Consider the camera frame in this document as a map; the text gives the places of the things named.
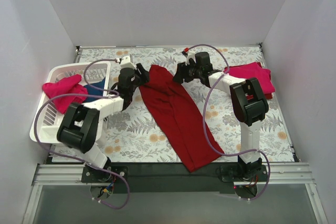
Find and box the dark red t shirt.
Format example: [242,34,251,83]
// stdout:
[265,93,273,100]
[140,65,224,172]

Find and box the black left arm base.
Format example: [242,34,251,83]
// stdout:
[81,165,122,199]

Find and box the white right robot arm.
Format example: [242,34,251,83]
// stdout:
[173,48,269,181]

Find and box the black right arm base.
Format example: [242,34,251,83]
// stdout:
[215,163,268,199]

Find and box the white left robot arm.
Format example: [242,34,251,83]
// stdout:
[57,63,150,182]

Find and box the blue t shirt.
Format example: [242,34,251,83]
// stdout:
[84,78,106,103]

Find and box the folded pink t shirt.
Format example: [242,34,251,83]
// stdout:
[228,62,275,94]

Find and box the crumpled pink t shirt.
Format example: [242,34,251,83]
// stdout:
[41,74,89,116]

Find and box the folded dark red t shirt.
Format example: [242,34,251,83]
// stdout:
[265,93,273,100]

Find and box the white plastic laundry basket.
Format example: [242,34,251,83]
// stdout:
[37,61,111,145]

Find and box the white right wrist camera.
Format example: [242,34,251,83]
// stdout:
[182,48,196,66]

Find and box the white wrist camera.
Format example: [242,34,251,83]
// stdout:
[182,48,196,66]
[117,55,137,69]

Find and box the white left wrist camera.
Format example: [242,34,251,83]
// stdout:
[117,55,137,69]

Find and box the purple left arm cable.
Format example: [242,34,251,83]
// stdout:
[33,58,131,210]

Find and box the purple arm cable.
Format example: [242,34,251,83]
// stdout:
[33,58,131,210]
[183,44,271,201]

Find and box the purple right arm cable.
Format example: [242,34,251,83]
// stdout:
[183,44,271,201]

